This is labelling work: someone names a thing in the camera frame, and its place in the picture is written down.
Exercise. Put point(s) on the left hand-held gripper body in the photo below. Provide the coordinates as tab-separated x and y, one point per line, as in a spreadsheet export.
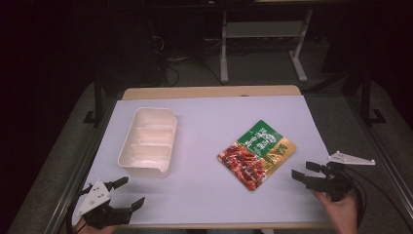
95	198

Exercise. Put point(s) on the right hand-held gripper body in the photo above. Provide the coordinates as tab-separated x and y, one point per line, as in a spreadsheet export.
336	182

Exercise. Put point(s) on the cream divided plastic container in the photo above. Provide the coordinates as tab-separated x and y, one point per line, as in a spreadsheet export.
147	152

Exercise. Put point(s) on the green and red food packet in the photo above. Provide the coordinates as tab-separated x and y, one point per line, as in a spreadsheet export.
256	156

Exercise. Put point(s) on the person's left hand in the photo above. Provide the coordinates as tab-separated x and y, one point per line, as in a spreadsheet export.
94	230

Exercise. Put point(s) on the person's right hand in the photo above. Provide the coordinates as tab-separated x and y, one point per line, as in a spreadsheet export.
341	214

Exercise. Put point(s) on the white table mat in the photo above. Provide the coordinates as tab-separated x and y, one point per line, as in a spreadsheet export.
201	195

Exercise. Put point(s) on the black metal stand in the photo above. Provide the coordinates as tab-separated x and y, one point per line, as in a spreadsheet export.
366	97
98	104

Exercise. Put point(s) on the white metal stand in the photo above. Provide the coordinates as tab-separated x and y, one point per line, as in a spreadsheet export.
223	48

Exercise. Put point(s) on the metal frame rail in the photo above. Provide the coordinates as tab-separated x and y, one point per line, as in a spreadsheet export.
76	175
389	165

